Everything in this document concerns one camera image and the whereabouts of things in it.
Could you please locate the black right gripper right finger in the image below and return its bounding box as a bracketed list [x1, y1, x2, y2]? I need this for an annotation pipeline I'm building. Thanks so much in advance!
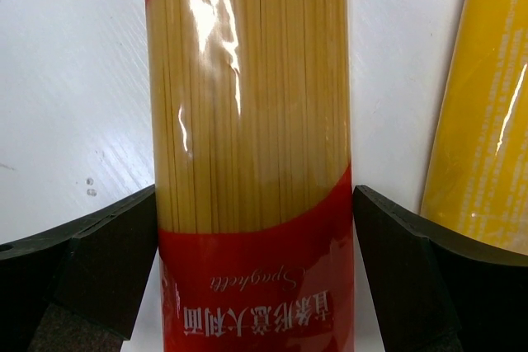
[353, 185, 527, 351]

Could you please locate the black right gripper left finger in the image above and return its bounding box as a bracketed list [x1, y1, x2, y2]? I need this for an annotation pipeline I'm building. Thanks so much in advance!
[1, 186, 158, 351]

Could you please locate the red spaghetti bag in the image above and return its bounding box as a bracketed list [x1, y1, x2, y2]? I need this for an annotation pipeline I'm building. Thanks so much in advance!
[145, 0, 354, 351]

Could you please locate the yellow pasta bag centre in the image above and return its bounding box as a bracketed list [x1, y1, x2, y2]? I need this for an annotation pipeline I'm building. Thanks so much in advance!
[421, 0, 527, 254]

